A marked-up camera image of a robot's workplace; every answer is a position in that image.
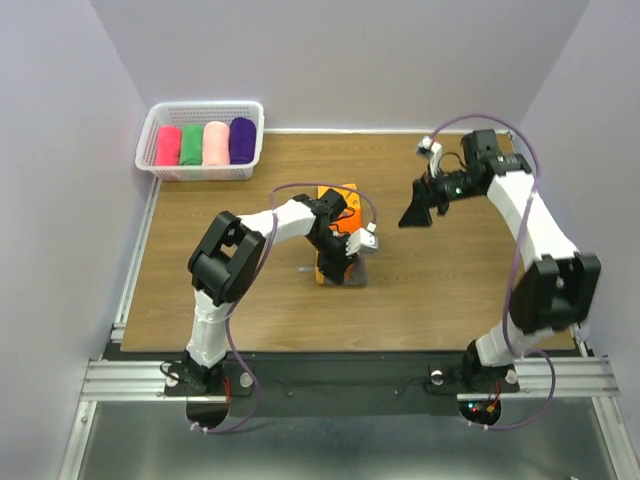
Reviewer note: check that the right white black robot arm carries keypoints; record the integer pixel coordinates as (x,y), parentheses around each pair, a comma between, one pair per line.
(551,284)

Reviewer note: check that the orange towel with blue spots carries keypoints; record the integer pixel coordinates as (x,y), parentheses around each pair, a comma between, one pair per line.
(349,221)

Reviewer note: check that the purple rolled towel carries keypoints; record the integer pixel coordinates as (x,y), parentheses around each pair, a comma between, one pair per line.
(242,141)

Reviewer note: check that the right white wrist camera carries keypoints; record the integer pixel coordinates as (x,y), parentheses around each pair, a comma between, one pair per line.
(430,150)

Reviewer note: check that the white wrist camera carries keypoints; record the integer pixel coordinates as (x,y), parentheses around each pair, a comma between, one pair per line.
(430,150)
(362,241)

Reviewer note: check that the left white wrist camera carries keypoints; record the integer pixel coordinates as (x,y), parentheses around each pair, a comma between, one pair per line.
(362,241)

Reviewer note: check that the white plastic basket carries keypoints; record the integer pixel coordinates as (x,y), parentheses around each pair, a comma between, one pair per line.
(179,114)

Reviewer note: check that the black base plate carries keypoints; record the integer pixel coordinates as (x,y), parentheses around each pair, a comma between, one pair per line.
(270,404)

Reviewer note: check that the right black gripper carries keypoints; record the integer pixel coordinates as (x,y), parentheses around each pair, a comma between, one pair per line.
(427,192)

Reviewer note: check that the aluminium frame rail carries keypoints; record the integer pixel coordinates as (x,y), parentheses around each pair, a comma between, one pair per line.
(386,374)

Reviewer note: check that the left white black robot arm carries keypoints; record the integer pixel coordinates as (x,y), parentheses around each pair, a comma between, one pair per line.
(231,253)

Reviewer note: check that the green rolled towel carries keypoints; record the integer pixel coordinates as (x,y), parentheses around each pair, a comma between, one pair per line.
(191,145)

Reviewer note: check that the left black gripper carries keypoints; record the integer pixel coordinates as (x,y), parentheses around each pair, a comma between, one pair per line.
(334,268)

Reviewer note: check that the light pink rolled towel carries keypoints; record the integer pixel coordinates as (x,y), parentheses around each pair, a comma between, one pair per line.
(215,144)

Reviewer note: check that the pink microfiber towel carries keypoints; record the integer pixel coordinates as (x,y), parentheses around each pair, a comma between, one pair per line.
(168,146)

